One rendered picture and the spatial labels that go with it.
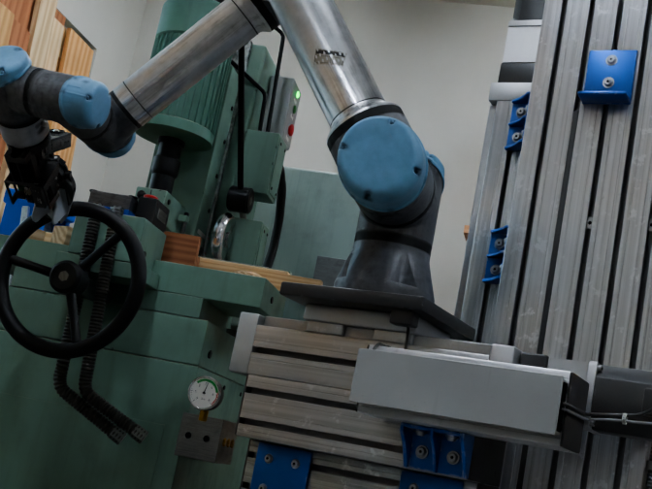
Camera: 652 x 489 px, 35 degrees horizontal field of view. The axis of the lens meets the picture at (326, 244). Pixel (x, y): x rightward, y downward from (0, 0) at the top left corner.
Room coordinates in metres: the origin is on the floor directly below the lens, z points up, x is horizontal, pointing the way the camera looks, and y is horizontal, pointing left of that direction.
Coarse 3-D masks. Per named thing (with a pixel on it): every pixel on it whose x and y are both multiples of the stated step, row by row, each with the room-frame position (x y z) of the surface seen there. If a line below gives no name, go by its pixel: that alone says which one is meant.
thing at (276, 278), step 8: (200, 264) 2.14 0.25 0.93; (208, 264) 2.14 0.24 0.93; (216, 264) 2.14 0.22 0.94; (224, 264) 2.13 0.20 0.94; (232, 272) 2.13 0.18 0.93; (256, 272) 2.12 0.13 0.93; (264, 272) 2.12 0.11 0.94; (272, 272) 2.11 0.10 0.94; (272, 280) 2.11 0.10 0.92; (280, 280) 2.11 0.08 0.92; (288, 280) 2.11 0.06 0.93; (296, 280) 2.10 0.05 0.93; (304, 280) 2.10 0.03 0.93; (312, 280) 2.10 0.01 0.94; (320, 280) 2.09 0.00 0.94
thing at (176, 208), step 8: (136, 192) 2.14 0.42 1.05; (152, 192) 2.13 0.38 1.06; (160, 192) 2.12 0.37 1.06; (168, 192) 2.13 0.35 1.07; (160, 200) 2.12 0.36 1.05; (168, 200) 2.14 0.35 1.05; (176, 200) 2.19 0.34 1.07; (168, 208) 2.15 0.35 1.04; (176, 208) 2.20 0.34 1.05; (184, 208) 2.25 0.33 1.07; (176, 216) 2.21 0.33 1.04; (168, 224) 2.17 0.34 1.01; (176, 224) 2.22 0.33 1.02; (176, 232) 2.23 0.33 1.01
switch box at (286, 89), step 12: (288, 84) 2.41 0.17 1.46; (276, 96) 2.42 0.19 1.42; (288, 96) 2.41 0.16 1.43; (300, 96) 2.50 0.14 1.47; (276, 108) 2.42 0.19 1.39; (288, 108) 2.42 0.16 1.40; (264, 120) 2.42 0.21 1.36; (276, 120) 2.41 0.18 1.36; (288, 120) 2.44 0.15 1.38; (276, 132) 2.41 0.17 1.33; (288, 144) 2.48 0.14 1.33
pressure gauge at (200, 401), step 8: (200, 376) 1.90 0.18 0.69; (208, 376) 1.90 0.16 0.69; (192, 384) 1.91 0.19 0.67; (200, 384) 1.91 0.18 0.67; (208, 384) 1.90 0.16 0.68; (216, 384) 1.90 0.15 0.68; (192, 392) 1.91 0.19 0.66; (200, 392) 1.91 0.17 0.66; (208, 392) 1.90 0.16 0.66; (216, 392) 1.90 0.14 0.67; (192, 400) 1.91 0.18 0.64; (200, 400) 1.91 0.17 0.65; (208, 400) 1.90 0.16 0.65; (216, 400) 1.90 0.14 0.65; (200, 408) 1.90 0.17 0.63; (208, 408) 1.90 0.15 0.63; (200, 416) 1.92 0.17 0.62
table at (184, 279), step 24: (0, 240) 2.06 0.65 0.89; (48, 264) 2.04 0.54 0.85; (96, 264) 1.92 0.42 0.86; (120, 264) 1.91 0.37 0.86; (168, 264) 1.99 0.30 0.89; (168, 288) 1.99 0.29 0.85; (192, 288) 1.98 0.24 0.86; (216, 288) 1.97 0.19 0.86; (240, 288) 1.96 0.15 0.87; (264, 288) 1.96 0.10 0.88; (240, 312) 2.09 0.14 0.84; (264, 312) 2.01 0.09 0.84
